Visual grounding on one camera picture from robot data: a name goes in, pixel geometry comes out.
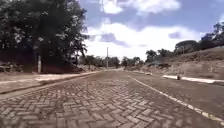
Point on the row of trees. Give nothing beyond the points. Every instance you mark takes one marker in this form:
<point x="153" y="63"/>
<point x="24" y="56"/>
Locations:
<point x="115" y="61"/>

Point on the tall pale utility pole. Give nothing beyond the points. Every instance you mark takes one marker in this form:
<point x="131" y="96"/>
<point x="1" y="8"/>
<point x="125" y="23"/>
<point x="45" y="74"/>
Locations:
<point x="107" y="60"/>

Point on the red brick paved road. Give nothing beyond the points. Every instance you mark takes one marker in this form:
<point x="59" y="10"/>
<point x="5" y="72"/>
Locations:
<point x="100" y="100"/>

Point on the pale painted road line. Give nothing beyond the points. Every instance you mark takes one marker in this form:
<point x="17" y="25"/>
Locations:
<point x="173" y="99"/>

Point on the group of dark trees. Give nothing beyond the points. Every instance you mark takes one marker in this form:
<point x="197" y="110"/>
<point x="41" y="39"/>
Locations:
<point x="40" y="30"/>

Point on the pale concrete kerb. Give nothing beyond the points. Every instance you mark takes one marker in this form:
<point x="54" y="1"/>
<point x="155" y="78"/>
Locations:
<point x="196" y="79"/>

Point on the dry earth slope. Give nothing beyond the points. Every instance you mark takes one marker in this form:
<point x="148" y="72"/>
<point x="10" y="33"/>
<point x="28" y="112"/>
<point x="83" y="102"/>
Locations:
<point x="200" y="63"/>

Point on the pale concrete pavement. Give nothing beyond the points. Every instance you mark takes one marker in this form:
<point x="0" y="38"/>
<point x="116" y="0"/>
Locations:
<point x="20" y="83"/>

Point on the short white post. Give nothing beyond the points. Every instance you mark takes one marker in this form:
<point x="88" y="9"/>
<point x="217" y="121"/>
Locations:
<point x="39" y="65"/>

